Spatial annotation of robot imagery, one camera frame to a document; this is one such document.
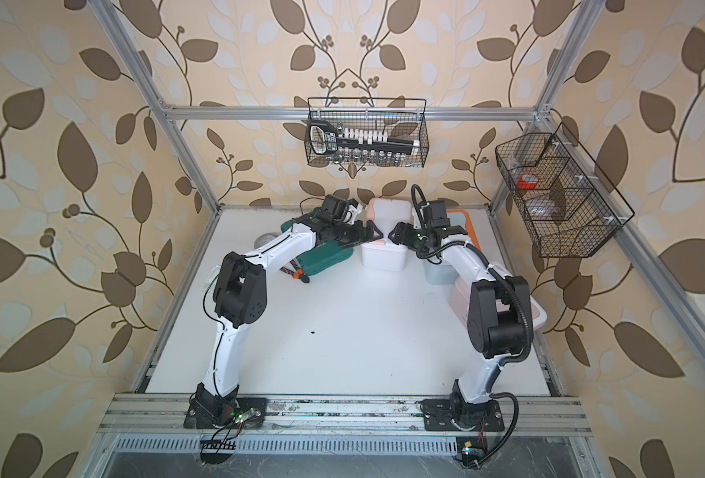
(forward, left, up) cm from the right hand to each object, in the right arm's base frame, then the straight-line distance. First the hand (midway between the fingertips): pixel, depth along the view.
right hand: (398, 238), depth 93 cm
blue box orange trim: (-9, -14, -7) cm, 18 cm away
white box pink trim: (-3, +5, -4) cm, 7 cm away
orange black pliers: (-5, +34, -12) cm, 36 cm away
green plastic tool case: (-2, +26, -6) cm, 27 cm away
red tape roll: (+3, -35, +19) cm, 40 cm away
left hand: (+1, +9, +2) cm, 9 cm away
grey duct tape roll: (+11, +48, -11) cm, 50 cm away
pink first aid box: (-21, -15, -3) cm, 26 cm away
